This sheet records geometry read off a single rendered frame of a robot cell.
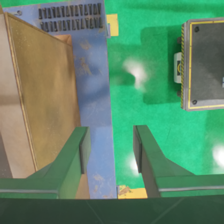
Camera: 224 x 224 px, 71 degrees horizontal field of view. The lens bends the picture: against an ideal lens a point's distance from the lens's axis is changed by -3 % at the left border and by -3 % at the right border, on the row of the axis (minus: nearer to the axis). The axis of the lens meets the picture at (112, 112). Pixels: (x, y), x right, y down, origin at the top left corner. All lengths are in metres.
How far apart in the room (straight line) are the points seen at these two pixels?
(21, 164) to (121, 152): 1.43
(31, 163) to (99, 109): 0.61
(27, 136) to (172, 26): 1.54
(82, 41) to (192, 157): 1.66
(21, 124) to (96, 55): 0.64
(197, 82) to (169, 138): 0.71
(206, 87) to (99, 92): 0.89
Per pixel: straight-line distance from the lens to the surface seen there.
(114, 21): 1.65
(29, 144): 0.46
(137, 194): 2.19
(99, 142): 1.08
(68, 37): 0.98
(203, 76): 1.46
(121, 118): 1.68
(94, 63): 0.97
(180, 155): 2.00
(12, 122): 0.46
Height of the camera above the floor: 1.60
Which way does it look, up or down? 75 degrees down
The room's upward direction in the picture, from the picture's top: 177 degrees counter-clockwise
